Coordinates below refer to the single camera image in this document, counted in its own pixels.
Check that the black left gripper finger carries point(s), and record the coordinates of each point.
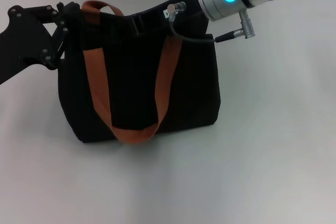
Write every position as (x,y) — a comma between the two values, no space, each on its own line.
(71,9)
(59,45)

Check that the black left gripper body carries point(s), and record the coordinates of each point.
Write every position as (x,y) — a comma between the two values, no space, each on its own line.
(23,40)

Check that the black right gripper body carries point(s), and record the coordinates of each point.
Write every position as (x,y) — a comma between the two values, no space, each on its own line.
(183,11)

